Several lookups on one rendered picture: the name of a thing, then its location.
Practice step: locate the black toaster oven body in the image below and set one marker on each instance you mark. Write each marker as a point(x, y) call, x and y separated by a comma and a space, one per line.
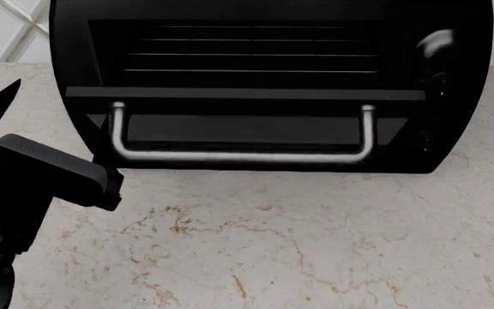
point(75, 48)

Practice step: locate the black glass oven door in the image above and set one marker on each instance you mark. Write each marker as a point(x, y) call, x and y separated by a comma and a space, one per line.
point(247, 94)

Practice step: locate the small black oven knob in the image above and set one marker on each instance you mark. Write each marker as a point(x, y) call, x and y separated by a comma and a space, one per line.
point(439, 82)

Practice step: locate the large silver oven knob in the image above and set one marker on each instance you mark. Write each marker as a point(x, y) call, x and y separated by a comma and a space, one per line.
point(435, 43)

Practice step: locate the white wall lattice trim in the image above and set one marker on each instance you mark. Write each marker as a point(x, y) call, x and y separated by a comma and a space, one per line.
point(24, 29)

